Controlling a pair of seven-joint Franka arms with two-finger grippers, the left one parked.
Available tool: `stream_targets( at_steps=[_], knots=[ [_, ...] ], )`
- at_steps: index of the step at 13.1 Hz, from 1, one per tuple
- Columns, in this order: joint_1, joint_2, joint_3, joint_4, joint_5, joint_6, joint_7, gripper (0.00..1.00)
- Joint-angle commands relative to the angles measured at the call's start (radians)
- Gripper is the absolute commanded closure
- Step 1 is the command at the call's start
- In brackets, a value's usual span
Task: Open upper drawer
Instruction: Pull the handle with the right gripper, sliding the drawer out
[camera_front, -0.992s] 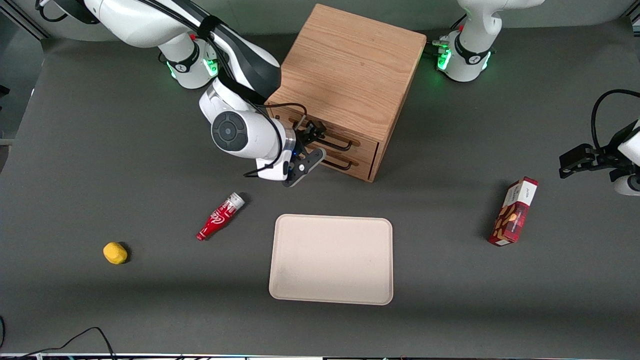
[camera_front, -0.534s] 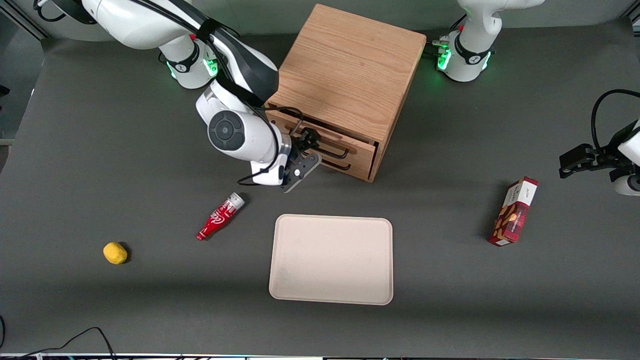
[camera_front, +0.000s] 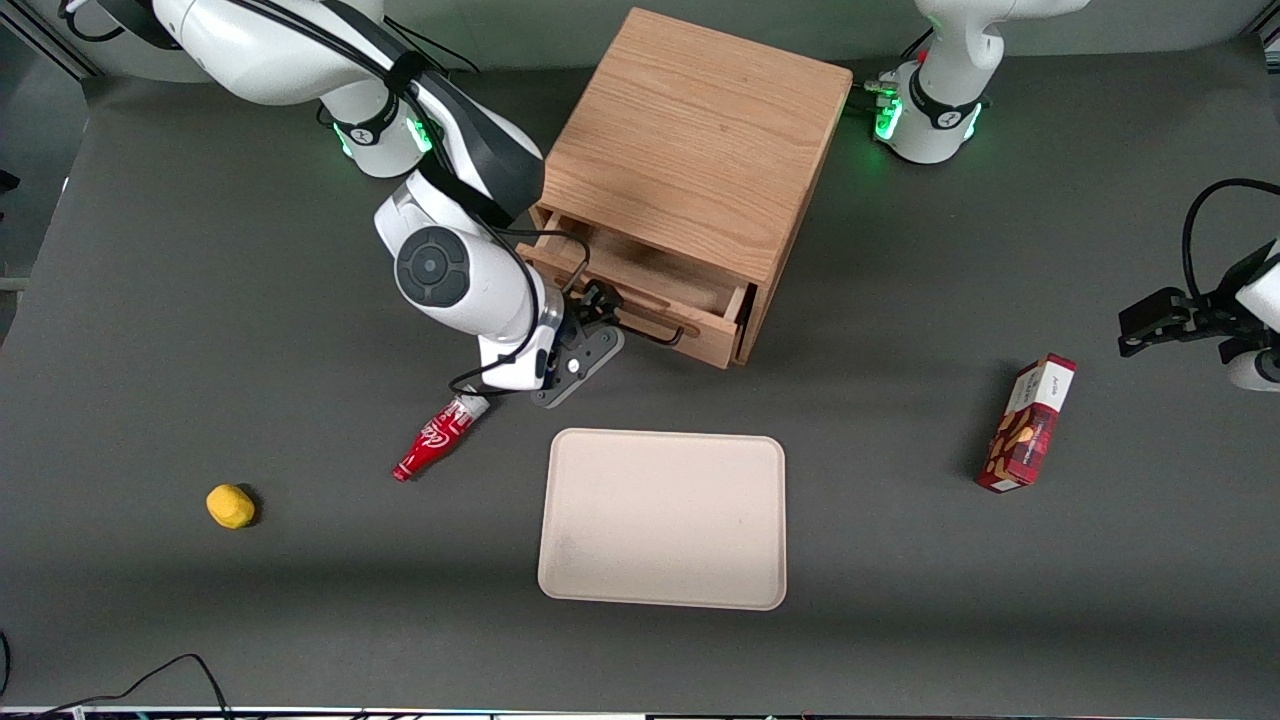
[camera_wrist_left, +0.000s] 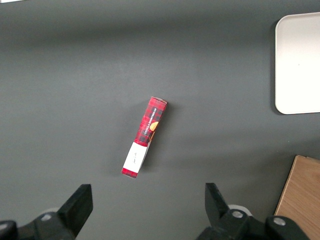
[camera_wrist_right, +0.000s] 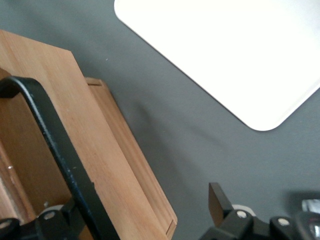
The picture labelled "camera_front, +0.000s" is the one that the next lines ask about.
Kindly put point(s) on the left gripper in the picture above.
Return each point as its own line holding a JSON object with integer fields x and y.
{"x": 1222, "y": 301}

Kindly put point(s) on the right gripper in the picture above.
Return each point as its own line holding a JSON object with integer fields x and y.
{"x": 587, "y": 311}

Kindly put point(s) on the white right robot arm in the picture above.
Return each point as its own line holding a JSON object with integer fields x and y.
{"x": 450, "y": 270}

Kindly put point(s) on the wooden drawer cabinet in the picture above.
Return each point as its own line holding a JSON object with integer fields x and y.
{"x": 700, "y": 130}

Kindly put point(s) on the red cookie box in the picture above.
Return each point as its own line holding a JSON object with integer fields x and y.
{"x": 1030, "y": 425}

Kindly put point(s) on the red cola bottle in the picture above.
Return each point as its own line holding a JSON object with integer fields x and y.
{"x": 436, "y": 440}

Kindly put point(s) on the beige rectangular tray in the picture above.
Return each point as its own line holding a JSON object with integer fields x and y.
{"x": 663, "y": 520}

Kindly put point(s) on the yellow lemon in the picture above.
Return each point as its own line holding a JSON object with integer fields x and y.
{"x": 230, "y": 506}

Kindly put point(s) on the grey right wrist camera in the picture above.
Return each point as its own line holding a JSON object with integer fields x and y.
{"x": 580, "y": 365}

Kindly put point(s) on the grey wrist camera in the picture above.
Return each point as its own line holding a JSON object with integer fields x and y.
{"x": 1256, "y": 370}
{"x": 580, "y": 365}

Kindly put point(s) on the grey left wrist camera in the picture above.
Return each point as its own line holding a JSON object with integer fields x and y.
{"x": 1256, "y": 370}

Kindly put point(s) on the aluminium frame rail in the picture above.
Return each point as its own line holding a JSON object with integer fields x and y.
{"x": 1266, "y": 35}
{"x": 45, "y": 45}

